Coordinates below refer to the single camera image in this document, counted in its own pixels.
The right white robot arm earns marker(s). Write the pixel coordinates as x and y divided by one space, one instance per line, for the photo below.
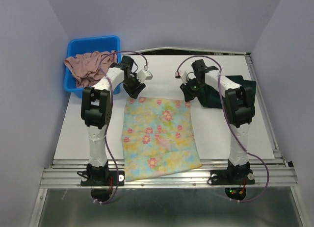
238 104

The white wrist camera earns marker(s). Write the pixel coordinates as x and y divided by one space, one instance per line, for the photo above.
183 75
144 75

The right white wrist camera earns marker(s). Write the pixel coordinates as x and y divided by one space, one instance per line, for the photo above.
183 75

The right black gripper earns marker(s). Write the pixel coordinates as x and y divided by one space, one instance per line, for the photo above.
189 95

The pastel floral skirt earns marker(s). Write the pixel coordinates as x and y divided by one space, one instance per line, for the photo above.
157 138

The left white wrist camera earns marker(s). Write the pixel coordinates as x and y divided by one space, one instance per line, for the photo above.
144 75

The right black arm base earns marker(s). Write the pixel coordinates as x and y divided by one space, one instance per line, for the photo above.
225 178

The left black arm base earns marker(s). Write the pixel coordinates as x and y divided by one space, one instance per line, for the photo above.
112 180

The dusty pink skirt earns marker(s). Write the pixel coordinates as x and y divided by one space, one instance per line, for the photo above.
89 68

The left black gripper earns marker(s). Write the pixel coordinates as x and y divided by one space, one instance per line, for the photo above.
133 92

